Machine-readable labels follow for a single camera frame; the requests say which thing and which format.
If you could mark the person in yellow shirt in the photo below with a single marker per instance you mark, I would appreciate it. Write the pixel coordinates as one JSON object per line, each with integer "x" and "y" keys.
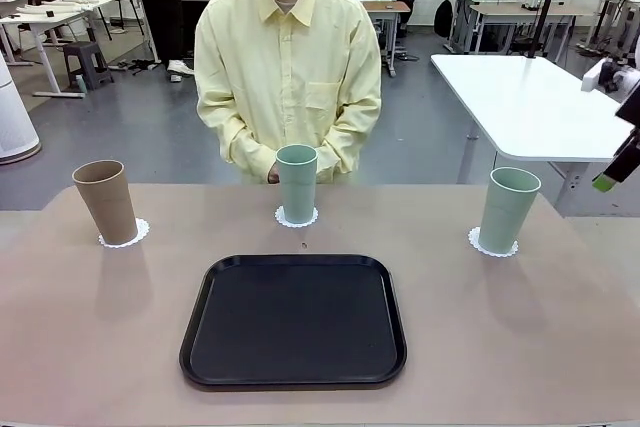
{"x": 285, "y": 72}

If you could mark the green bottle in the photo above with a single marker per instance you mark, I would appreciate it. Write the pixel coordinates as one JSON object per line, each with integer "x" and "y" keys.
{"x": 81, "y": 84}

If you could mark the white cylindrical appliance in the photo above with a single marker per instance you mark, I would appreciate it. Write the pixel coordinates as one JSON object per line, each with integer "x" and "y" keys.
{"x": 15, "y": 117}

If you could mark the white desk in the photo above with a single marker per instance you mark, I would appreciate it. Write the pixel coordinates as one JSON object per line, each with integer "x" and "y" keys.
{"x": 60, "y": 12}

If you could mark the black backpack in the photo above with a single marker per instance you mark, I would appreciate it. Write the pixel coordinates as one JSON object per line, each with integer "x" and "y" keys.
{"x": 443, "y": 17}

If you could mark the grey step stool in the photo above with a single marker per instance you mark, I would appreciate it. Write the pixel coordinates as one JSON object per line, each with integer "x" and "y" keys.
{"x": 90, "y": 59}

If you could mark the brown cup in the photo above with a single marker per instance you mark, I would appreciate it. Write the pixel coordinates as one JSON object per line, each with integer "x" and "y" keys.
{"x": 107, "y": 207}

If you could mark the grey table leg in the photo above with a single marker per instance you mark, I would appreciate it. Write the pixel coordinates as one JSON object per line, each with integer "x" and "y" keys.
{"x": 572, "y": 187}
{"x": 469, "y": 157}

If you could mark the person's left forearm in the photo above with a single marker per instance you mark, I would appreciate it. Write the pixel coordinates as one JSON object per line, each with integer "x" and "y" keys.
{"x": 345, "y": 147}

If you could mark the black plastic tray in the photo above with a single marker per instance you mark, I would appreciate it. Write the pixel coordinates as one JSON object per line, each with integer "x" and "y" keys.
{"x": 280, "y": 337}

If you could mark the person's right hand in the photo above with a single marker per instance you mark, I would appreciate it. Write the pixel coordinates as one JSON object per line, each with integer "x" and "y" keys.
{"x": 273, "y": 175}

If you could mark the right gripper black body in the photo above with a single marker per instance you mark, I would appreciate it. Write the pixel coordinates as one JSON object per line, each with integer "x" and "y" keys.
{"x": 632, "y": 112}

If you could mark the black stand pole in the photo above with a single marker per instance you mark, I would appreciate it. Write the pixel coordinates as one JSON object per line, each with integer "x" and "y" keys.
{"x": 546, "y": 2}

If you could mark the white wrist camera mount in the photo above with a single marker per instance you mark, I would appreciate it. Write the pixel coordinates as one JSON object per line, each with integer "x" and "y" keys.
{"x": 591, "y": 81}

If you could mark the large white table top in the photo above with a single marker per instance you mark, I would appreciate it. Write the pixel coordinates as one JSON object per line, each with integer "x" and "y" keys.
{"x": 530, "y": 107}

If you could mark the white scalloped paper coaster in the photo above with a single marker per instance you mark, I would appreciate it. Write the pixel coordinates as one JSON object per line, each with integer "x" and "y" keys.
{"x": 297, "y": 225}
{"x": 473, "y": 238}
{"x": 144, "y": 229}

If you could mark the light green cup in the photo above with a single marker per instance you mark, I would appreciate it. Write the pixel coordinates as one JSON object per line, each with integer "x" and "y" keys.
{"x": 505, "y": 217}
{"x": 297, "y": 187}

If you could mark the person's right forearm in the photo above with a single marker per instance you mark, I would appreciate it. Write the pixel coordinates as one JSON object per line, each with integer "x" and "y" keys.
{"x": 245, "y": 152}

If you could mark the standing person in dark clothes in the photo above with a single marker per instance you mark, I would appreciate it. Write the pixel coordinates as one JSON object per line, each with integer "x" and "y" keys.
{"x": 160, "y": 7}

